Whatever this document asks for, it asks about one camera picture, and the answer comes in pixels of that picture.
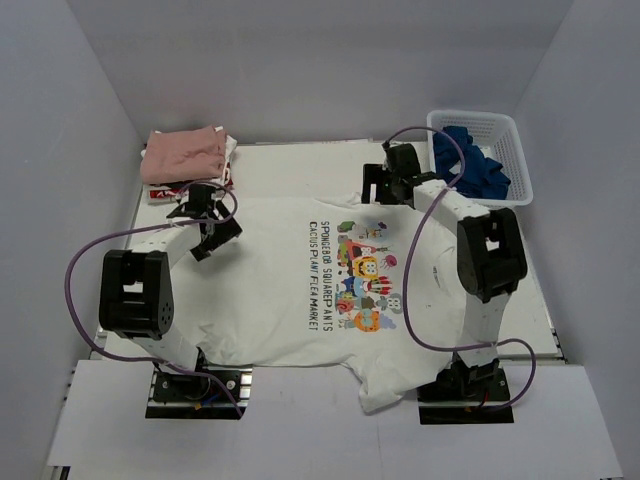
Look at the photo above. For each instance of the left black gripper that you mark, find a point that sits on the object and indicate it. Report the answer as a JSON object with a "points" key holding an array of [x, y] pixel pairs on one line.
{"points": [[215, 239]]}

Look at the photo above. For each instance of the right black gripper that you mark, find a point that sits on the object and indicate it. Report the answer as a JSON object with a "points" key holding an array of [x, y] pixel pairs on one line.
{"points": [[375, 181]]}

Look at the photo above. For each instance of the red white t shirt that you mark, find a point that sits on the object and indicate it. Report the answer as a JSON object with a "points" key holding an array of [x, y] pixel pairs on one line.
{"points": [[166, 193]]}

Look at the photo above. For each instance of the pink t shirt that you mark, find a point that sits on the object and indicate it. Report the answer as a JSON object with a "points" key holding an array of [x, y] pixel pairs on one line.
{"points": [[184, 156]]}

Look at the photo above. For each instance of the white printed t shirt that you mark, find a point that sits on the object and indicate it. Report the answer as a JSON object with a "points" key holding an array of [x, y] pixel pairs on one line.
{"points": [[314, 282]]}

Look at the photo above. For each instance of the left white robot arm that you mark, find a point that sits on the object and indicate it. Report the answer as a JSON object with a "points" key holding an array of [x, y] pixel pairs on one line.
{"points": [[136, 296]]}

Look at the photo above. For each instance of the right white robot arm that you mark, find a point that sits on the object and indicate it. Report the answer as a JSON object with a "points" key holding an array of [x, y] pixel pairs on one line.
{"points": [[490, 260]]}

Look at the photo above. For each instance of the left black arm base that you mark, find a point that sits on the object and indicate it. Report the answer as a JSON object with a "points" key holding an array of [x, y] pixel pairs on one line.
{"points": [[178, 397]]}

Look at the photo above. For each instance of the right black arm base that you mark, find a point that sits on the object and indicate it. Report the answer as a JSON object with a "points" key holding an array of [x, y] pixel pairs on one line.
{"points": [[461, 395]]}

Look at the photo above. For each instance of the blue crumpled t shirt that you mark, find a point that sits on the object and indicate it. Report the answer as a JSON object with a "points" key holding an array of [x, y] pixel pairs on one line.
{"points": [[482, 178]]}

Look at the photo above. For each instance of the white plastic basket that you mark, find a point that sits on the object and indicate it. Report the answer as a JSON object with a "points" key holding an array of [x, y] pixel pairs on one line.
{"points": [[484, 148]]}

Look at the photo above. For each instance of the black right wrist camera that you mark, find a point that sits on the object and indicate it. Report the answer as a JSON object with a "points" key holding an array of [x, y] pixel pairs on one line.
{"points": [[423, 178]]}

